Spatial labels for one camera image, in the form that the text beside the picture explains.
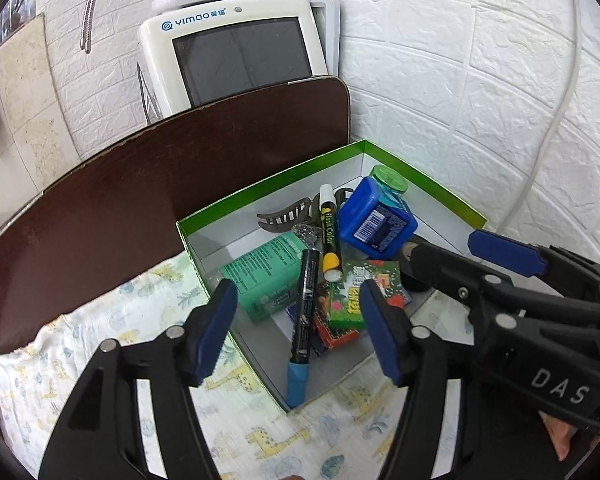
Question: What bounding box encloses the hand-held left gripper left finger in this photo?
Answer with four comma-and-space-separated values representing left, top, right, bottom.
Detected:
38, 278, 239, 480

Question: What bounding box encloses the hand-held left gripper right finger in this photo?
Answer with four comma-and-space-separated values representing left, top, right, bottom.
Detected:
358, 280, 556, 480

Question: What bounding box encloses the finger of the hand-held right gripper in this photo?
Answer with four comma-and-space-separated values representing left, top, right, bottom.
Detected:
400, 241, 600, 347
467, 230, 600, 312

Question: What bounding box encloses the black tape roll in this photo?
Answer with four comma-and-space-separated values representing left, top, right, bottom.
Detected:
399, 234, 433, 294

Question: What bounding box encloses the small green box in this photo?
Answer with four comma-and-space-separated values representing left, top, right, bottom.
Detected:
328, 258, 403, 332

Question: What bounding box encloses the playing card box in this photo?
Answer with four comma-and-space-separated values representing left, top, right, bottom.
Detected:
310, 280, 376, 351

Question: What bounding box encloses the blue medicine box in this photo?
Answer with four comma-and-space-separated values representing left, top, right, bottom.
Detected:
282, 302, 328, 358

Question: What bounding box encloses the green label water bottle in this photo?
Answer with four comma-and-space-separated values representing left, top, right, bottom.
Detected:
207, 225, 317, 322

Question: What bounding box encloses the black marker blue cap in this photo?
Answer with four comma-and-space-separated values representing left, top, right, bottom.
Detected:
285, 247, 320, 409

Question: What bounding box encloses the blue square bottle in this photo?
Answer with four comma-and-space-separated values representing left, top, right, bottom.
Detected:
338, 164, 418, 255

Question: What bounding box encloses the green cardboard box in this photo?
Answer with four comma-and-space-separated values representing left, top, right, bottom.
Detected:
176, 139, 488, 413

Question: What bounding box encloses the yellow black marker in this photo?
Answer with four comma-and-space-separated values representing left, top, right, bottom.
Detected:
318, 184, 343, 283

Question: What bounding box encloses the brown hair claw clip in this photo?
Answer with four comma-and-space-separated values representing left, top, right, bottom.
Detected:
256, 187, 356, 233

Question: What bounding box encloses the person's right forearm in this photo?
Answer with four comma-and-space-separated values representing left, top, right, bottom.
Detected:
542, 412, 588, 462

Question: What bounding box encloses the giraffe print blanket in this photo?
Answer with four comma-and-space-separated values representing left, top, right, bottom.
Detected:
0, 250, 481, 480

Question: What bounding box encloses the dark wooden headboard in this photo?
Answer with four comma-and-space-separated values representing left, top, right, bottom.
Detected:
0, 76, 352, 368

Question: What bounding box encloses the white appliance with screen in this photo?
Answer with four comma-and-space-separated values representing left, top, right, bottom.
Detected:
137, 0, 331, 126

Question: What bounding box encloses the white wall cable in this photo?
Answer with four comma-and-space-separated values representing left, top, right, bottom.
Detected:
497, 0, 581, 233

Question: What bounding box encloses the white plastic frame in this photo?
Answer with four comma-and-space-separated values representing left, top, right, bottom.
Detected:
300, 0, 342, 78

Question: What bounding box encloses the metal hose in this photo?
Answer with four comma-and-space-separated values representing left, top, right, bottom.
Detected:
81, 0, 106, 52

